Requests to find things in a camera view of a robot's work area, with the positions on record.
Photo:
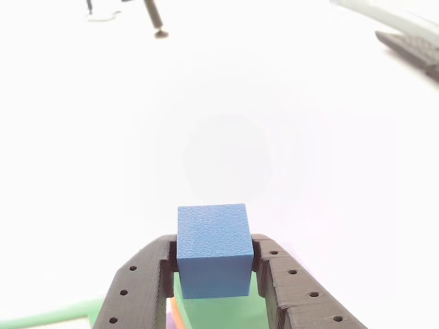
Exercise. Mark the green tape square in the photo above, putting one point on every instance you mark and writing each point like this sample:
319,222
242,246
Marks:
51,313

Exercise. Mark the small blue cube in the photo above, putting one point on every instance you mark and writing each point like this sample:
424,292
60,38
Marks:
214,246

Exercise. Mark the orange cube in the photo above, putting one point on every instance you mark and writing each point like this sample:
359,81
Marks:
175,315

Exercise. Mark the green cube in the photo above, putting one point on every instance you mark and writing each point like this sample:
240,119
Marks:
223,313

